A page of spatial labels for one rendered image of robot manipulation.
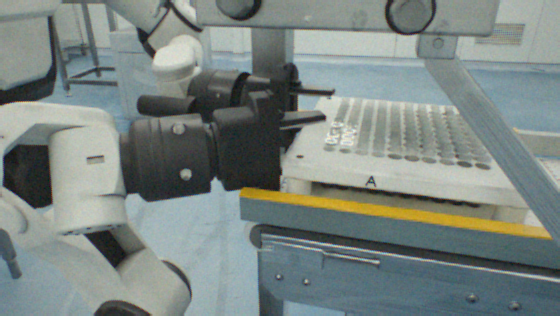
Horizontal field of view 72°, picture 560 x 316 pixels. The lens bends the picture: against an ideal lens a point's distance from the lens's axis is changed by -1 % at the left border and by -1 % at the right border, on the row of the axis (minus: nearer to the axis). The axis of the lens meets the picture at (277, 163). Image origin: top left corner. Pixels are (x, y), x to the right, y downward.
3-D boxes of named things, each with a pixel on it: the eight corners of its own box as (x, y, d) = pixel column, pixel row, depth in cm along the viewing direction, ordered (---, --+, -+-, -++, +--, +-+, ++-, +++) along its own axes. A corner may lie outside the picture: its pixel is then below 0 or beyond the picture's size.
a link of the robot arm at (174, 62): (201, 116, 63) (203, 83, 74) (191, 64, 58) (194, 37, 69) (162, 121, 63) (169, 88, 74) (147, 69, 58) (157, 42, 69)
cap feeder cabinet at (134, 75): (123, 128, 322) (106, 33, 288) (154, 106, 372) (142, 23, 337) (195, 132, 312) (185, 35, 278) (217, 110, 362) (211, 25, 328)
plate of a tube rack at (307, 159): (484, 121, 57) (488, 108, 56) (537, 212, 36) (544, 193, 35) (320, 106, 62) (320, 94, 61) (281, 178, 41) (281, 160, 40)
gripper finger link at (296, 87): (330, 98, 52) (287, 94, 55) (336, 92, 55) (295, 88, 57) (330, 87, 52) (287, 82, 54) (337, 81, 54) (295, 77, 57)
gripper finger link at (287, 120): (328, 123, 44) (276, 130, 42) (317, 114, 47) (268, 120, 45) (329, 110, 43) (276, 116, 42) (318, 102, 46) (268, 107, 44)
